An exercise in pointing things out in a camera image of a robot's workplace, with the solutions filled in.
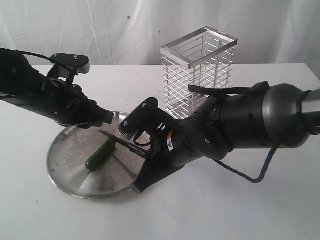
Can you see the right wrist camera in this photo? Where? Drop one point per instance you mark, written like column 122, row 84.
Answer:
column 142, row 117

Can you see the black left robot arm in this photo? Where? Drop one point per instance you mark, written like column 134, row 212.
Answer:
column 20, row 83

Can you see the round stainless steel plate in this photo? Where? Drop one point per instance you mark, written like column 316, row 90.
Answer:
column 73, row 146

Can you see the wire metal utensil holder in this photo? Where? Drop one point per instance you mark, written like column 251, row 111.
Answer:
column 202, row 58

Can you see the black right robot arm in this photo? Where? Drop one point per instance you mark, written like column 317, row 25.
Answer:
column 259, row 117

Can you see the white backdrop curtain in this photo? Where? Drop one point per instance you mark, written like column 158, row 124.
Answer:
column 131, row 32

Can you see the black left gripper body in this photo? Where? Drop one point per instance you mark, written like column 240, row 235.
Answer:
column 66, row 104

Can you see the green cucumber piece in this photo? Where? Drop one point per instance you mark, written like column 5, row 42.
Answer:
column 98, row 158

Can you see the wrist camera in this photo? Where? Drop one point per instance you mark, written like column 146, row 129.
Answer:
column 68, row 66
column 142, row 117

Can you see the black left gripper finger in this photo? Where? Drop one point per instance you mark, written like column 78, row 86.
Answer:
column 102, row 115
column 90, row 125

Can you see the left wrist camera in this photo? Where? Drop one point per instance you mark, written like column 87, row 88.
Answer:
column 68, row 66

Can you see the black handled serrated knife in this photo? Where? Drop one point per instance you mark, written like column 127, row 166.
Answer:
column 130, row 146

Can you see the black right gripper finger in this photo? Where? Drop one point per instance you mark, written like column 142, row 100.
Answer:
column 151, row 172

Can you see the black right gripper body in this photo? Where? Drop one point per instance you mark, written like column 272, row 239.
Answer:
column 176, row 143

